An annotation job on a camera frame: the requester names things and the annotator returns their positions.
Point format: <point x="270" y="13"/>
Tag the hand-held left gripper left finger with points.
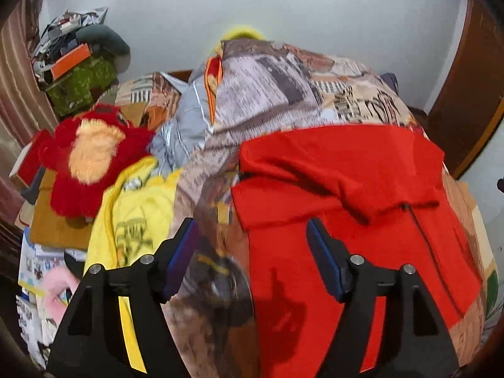
<point x="179" y="260"/>

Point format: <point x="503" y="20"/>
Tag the pile of papers and bags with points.
<point x="63" y="31"/>

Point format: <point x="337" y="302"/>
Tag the brown striped curtain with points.
<point x="19" y="86"/>

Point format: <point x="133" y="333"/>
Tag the yellow plush item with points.
<point x="240" y="35"/>

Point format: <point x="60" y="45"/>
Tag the printed patchwork quilt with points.
<point x="283" y="90"/>

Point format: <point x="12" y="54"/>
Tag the grey cushion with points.
<point x="110" y="43"/>

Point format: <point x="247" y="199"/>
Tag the orange box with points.
<point x="70" y="61"/>

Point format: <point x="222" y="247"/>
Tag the red zip jacket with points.
<point x="346" y="189"/>

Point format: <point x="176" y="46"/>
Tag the pink plush toy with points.
<point x="59" y="287"/>

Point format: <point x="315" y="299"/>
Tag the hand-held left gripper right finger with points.
<point x="325" y="260"/>

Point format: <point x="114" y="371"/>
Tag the brown wooden door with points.
<point x="468" y="86"/>

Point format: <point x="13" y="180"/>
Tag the printed white box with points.
<point x="37" y="267"/>

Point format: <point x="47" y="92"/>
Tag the red box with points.
<point x="29" y="157"/>

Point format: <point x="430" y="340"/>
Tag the yellow printed shirt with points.
<point x="138" y="212"/>

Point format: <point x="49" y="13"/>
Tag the green patterned box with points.
<point x="80" y="86"/>

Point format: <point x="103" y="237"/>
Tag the grey striped pillow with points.
<point x="181" y="126"/>

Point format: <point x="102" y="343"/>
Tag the brown cardboard box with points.
<point x="59" y="224"/>

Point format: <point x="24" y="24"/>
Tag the red and orange plush toy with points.
<point x="92" y="157"/>

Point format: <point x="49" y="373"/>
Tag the dark blue bag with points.
<point x="391" y="82"/>

